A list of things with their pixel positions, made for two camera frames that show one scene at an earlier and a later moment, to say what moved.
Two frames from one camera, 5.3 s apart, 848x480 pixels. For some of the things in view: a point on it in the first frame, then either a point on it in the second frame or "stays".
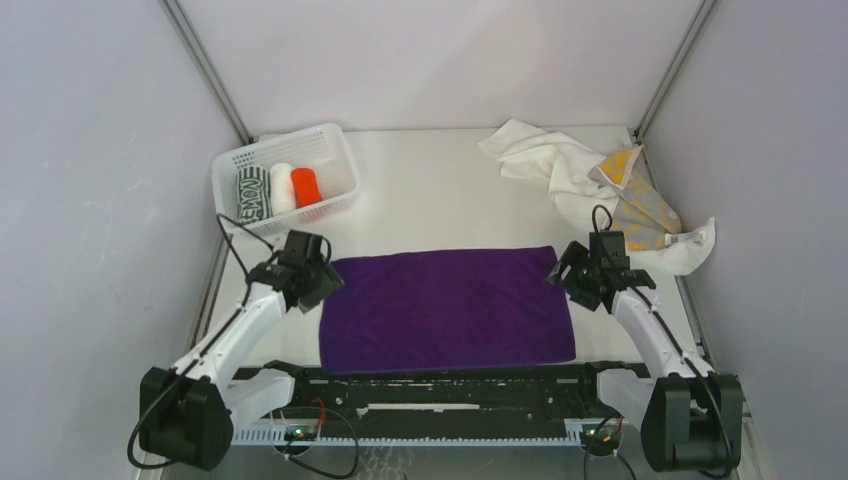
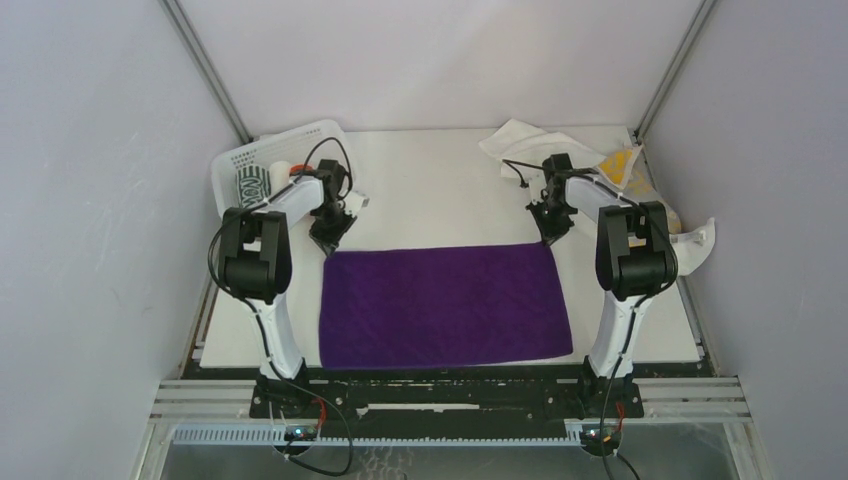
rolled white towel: (282, 188) stays
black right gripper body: (588, 268) to (554, 206)
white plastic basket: (277, 180) stays
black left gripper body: (315, 274) to (325, 216)
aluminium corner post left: (189, 37) stays
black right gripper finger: (570, 264) to (563, 224)
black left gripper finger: (311, 300) to (327, 241)
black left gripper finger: (331, 279) to (342, 225)
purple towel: (485, 307) stays
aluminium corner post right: (674, 69) stays
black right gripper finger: (585, 293) to (544, 220)
